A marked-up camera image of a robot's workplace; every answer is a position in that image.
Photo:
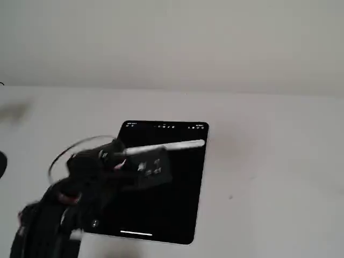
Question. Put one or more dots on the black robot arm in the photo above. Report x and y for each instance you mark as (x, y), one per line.
(45, 225)

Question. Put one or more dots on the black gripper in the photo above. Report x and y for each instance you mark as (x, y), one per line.
(153, 167)

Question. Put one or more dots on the black glass cooktop panel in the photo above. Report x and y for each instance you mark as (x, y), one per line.
(166, 209)

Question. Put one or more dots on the dark round object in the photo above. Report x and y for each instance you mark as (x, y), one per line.
(2, 164)

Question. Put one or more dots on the white apple pencil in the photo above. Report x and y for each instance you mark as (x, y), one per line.
(174, 146)

